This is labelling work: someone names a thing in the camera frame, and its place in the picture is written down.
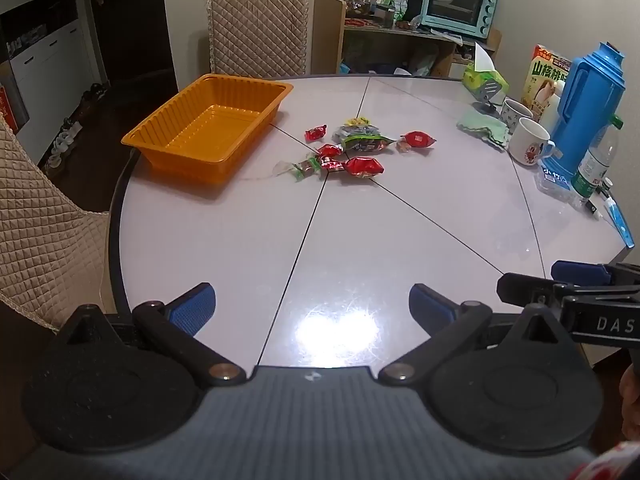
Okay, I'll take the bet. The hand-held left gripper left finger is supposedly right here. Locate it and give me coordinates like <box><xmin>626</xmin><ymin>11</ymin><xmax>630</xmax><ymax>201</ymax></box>
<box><xmin>57</xmin><ymin>282</ymin><xmax>247</xmax><ymax>387</ymax></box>

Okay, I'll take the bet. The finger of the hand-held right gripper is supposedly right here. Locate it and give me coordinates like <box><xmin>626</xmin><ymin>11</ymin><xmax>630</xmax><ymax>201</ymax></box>
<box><xmin>551</xmin><ymin>260</ymin><xmax>640</xmax><ymax>288</ymax></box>
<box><xmin>496</xmin><ymin>272</ymin><xmax>640</xmax><ymax>346</ymax></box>

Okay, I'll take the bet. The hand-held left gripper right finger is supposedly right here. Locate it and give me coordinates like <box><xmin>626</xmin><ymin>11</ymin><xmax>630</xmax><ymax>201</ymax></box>
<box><xmin>377</xmin><ymin>284</ymin><xmax>576</xmax><ymax>387</ymax></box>

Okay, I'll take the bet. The puffy red candy packet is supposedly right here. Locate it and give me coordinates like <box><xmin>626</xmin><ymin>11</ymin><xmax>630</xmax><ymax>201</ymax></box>
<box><xmin>345</xmin><ymin>156</ymin><xmax>385</xmax><ymax>179</ymax></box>

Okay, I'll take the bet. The green silver snack packet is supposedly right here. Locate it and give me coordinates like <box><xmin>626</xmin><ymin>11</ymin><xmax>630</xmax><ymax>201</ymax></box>
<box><xmin>341</xmin><ymin>135</ymin><xmax>397</xmax><ymax>153</ymax></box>

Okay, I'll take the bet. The green brown candy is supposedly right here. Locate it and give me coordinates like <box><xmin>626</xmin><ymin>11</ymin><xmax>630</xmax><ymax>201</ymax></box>
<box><xmin>291</xmin><ymin>157</ymin><xmax>323</xmax><ymax>181</ymax></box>

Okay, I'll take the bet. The orange plastic tray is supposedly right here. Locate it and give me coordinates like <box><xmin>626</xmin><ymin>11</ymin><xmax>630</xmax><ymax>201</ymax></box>
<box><xmin>121</xmin><ymin>74</ymin><xmax>295</xmax><ymax>187</ymax></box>

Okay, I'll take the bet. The person's right hand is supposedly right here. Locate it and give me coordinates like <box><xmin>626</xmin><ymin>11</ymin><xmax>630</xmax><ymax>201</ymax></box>
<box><xmin>620</xmin><ymin>357</ymin><xmax>640</xmax><ymax>441</ymax></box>

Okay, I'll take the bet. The blue white tube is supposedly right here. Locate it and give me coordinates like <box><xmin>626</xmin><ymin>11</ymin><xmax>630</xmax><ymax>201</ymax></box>
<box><xmin>602</xmin><ymin>195</ymin><xmax>636</xmax><ymax>248</ymax></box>

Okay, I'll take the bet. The clear bottle blue label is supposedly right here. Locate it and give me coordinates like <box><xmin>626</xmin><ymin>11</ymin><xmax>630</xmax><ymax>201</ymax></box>
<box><xmin>537</xmin><ymin>162</ymin><xmax>583</xmax><ymax>202</ymax></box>

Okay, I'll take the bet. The plastic bottle green label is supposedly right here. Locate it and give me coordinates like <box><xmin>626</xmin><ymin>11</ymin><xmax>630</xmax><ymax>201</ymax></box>
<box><xmin>571</xmin><ymin>115</ymin><xmax>625</xmax><ymax>201</ymax></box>

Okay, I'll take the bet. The white mug red print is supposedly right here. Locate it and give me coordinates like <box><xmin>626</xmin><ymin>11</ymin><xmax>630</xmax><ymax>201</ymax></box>
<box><xmin>509</xmin><ymin>117</ymin><xmax>556</xmax><ymax>167</ymax></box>

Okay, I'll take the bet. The red patterned clothing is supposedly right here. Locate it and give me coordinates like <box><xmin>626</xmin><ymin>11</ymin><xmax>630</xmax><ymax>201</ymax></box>
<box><xmin>572</xmin><ymin>440</ymin><xmax>640</xmax><ymax>480</ymax></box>

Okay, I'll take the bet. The blue thermos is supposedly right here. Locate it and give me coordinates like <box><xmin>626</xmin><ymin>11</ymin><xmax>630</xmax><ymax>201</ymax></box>
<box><xmin>547</xmin><ymin>41</ymin><xmax>627</xmax><ymax>181</ymax></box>

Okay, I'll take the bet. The patterned mug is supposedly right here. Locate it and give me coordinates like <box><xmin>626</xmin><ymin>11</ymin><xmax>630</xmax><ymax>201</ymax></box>
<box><xmin>500</xmin><ymin>99</ymin><xmax>535</xmax><ymax>135</ymax></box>

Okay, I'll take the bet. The quilted beige chair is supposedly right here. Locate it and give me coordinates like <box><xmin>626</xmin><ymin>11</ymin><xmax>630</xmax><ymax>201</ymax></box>
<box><xmin>206</xmin><ymin>0</ymin><xmax>311</xmax><ymax>78</ymax></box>
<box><xmin>0</xmin><ymin>115</ymin><xmax>118</xmax><ymax>333</ymax></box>

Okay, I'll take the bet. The green cloth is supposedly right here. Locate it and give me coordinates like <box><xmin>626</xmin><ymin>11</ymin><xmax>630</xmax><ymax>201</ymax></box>
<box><xmin>457</xmin><ymin>110</ymin><xmax>511</xmax><ymax>150</ymax></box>

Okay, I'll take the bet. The grey phone stand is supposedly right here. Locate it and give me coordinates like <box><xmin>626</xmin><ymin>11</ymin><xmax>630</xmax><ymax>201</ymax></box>
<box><xmin>475</xmin><ymin>80</ymin><xmax>505</xmax><ymax>114</ymax></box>

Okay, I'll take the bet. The yellow cereal box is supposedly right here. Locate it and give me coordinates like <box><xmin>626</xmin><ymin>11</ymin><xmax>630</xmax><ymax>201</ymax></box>
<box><xmin>521</xmin><ymin>44</ymin><xmax>572</xmax><ymax>121</ymax></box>

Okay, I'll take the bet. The row of shoes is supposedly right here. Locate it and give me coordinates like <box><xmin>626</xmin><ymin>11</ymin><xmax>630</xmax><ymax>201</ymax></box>
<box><xmin>42</xmin><ymin>82</ymin><xmax>108</xmax><ymax>168</ymax></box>

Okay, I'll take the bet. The green tissue pack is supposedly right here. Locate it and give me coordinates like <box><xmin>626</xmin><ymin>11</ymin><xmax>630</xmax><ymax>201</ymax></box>
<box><xmin>462</xmin><ymin>42</ymin><xmax>510</xmax><ymax>106</ymax></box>

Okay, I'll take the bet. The white plastic bag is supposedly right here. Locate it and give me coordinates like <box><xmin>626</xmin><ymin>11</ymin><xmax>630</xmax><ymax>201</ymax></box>
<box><xmin>410</xmin><ymin>52</ymin><xmax>441</xmax><ymax>78</ymax></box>

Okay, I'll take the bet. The red box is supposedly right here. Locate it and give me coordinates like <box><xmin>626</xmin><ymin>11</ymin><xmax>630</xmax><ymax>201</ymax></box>
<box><xmin>0</xmin><ymin>85</ymin><xmax>28</xmax><ymax>136</ymax></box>

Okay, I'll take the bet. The white cabinet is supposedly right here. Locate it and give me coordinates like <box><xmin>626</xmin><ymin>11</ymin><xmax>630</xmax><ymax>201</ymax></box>
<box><xmin>0</xmin><ymin>0</ymin><xmax>108</xmax><ymax>133</ymax></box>

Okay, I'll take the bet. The wooden shelf unit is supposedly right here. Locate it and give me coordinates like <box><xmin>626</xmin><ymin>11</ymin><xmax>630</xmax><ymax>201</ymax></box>
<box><xmin>312</xmin><ymin>0</ymin><xmax>502</xmax><ymax>78</ymax></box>

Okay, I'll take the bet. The dark door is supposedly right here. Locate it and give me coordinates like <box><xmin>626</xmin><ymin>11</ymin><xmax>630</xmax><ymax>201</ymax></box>
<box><xmin>80</xmin><ymin>0</ymin><xmax>176</xmax><ymax>96</ymax></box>

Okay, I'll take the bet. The teal toaster oven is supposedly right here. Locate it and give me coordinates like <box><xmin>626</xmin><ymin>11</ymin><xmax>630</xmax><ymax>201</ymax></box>
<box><xmin>415</xmin><ymin>0</ymin><xmax>499</xmax><ymax>43</ymax></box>

